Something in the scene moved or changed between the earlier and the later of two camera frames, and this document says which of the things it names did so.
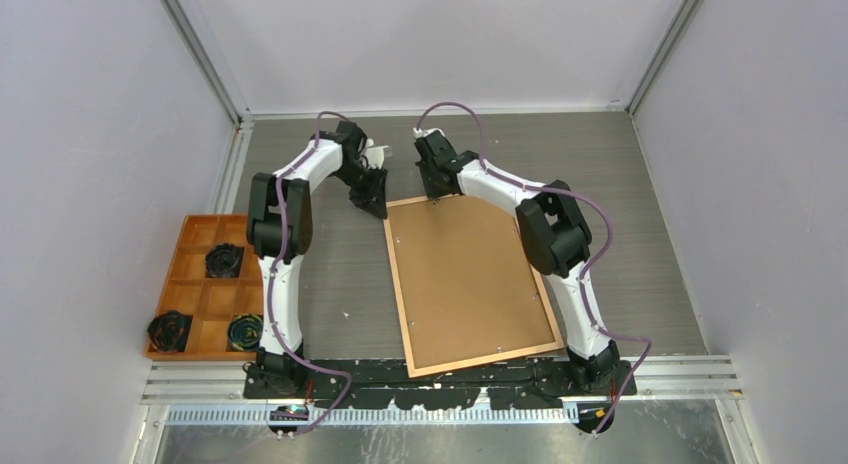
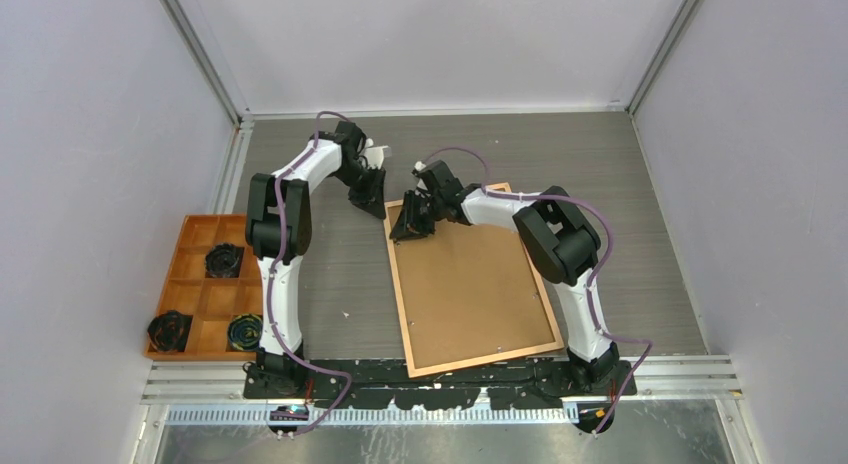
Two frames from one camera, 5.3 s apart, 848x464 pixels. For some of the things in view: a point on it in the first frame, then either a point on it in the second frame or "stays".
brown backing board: [468, 286] stays
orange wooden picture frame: [470, 361] stays
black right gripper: [432, 193] -> [408, 225]
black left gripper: [374, 199] stays
